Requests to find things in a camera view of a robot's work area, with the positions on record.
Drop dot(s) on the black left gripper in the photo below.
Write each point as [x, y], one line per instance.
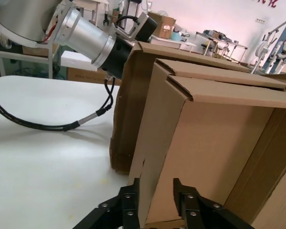
[116, 59]

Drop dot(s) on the printed brown cardboard box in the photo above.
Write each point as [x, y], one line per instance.
[85, 75]

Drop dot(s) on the metal frame workbench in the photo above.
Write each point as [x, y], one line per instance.
[228, 45]

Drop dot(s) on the white styrofoam block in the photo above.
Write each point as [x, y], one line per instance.
[74, 59]

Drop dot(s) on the large brown cardboard box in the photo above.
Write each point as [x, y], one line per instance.
[126, 107]

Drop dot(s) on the white wall outlet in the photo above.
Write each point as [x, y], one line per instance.
[260, 21]

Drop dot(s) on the white round fan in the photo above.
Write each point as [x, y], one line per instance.
[261, 47]

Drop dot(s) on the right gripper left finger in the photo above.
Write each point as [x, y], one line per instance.
[124, 210]

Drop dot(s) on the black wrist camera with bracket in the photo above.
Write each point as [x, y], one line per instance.
[145, 28]

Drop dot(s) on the flat brown cardboard box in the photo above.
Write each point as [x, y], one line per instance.
[31, 50]

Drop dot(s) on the white frame table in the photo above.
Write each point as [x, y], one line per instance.
[19, 56]

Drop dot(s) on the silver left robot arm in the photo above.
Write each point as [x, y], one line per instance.
[85, 31]

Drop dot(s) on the teal round container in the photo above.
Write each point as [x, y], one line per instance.
[176, 36]

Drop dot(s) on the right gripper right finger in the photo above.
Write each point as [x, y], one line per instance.
[197, 214]

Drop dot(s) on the open cardboard box red label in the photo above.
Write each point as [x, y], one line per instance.
[162, 26]

